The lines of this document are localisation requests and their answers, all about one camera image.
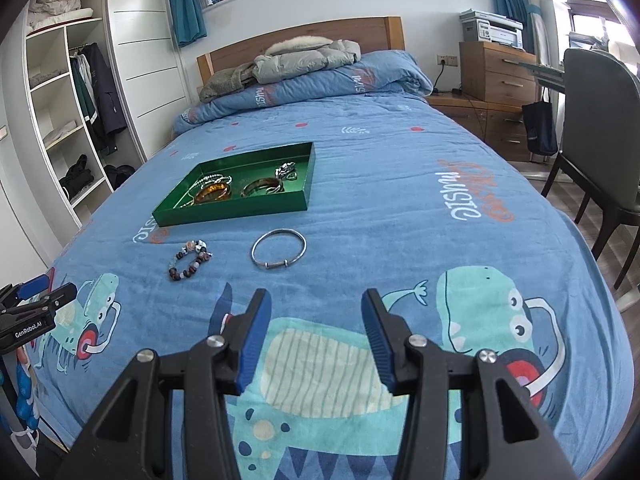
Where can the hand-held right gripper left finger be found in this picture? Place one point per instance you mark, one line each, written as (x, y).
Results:
(252, 340)

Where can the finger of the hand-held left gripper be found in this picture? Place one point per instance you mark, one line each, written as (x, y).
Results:
(55, 295)
(37, 282)

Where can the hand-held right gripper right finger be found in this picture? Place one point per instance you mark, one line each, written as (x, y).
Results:
(377, 345)

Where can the thin plain silver bangle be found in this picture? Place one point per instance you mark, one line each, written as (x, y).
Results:
(274, 264)

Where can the green tray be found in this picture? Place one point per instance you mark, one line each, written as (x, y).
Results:
(240, 212)

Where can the dark brown bangle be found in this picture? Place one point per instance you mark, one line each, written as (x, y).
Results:
(246, 191)

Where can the amber resin bangle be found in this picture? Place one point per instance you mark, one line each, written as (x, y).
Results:
(210, 197)

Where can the twisted silver bangle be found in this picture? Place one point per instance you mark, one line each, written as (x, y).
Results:
(274, 189)
(227, 179)

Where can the person's left hand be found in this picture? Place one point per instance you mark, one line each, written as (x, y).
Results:
(27, 400)

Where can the black folded clothes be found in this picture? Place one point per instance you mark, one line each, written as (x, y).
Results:
(77, 177)

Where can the folded white cloth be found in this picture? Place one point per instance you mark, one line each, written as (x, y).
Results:
(60, 132)

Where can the blue cartoon bed sheet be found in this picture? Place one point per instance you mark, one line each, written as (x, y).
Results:
(375, 185)

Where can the green and white garment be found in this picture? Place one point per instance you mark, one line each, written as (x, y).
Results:
(82, 95)

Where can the dark hanging coat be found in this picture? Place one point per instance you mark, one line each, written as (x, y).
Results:
(107, 95)

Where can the low wooden cabinet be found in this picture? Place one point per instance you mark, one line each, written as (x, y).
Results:
(500, 125)

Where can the olive plush garment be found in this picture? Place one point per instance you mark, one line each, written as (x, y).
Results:
(225, 82)

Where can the folded blue duvet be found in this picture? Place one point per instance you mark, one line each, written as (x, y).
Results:
(325, 85)

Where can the black tote bag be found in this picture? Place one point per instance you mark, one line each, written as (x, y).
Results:
(540, 130)

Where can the white wardrobe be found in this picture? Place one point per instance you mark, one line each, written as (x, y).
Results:
(150, 35)

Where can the folded white bedding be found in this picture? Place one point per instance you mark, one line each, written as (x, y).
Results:
(55, 5)

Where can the wooden headboard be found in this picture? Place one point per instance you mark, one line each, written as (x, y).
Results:
(235, 55)

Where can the grey puffer jacket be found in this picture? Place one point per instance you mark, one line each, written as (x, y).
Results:
(310, 60)

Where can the wooden drawer chest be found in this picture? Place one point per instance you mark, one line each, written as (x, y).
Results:
(500, 72)

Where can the grey chair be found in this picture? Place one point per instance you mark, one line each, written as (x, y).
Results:
(600, 125)

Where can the short teal curtain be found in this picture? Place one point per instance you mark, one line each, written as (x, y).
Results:
(185, 5)

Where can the glass desk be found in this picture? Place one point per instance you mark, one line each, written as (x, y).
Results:
(545, 77)

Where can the white printer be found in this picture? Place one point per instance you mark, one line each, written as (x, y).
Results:
(492, 32)

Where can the wall socket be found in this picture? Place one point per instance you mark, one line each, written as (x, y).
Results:
(447, 60)

